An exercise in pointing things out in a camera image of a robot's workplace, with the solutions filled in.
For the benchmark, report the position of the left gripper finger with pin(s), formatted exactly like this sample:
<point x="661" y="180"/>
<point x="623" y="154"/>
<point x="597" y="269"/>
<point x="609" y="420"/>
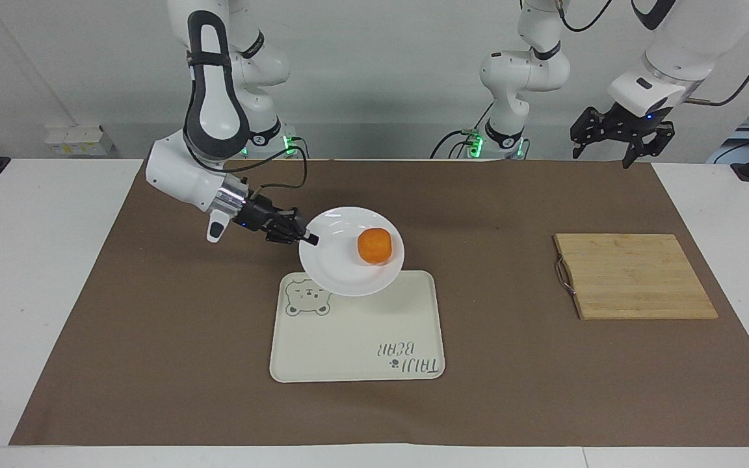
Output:
<point x="588" y="130"/>
<point x="649" y="144"/>

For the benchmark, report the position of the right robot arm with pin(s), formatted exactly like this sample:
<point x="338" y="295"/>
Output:
<point x="215" y="123"/>

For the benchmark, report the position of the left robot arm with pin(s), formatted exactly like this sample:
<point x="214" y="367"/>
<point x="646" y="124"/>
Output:
<point x="524" y="71"/>

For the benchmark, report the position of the orange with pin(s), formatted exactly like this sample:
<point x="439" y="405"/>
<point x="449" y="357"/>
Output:
<point x="374" y="246"/>

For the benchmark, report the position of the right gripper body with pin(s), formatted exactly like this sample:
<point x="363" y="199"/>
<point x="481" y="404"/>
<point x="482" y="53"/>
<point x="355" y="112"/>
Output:
<point x="259" y="213"/>

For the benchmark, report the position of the white round plate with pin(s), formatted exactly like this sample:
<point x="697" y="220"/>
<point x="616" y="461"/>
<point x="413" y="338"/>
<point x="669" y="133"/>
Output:
<point x="342" y="266"/>

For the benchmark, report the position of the cream tray with bear print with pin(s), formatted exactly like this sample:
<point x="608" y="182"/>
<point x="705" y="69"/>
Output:
<point x="348" y="338"/>

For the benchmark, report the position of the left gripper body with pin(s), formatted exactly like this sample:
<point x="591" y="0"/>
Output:
<point x="631" y="127"/>

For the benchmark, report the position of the bamboo cutting board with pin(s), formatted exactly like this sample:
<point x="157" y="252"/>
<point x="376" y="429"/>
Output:
<point x="634" y="276"/>

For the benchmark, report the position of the white wall socket box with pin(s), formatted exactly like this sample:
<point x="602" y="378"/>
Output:
<point x="78" y="140"/>

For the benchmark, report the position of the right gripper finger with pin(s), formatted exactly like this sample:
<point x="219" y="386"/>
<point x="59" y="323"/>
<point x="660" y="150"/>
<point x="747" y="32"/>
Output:
<point x="294" y="218"/>
<point x="287" y="236"/>

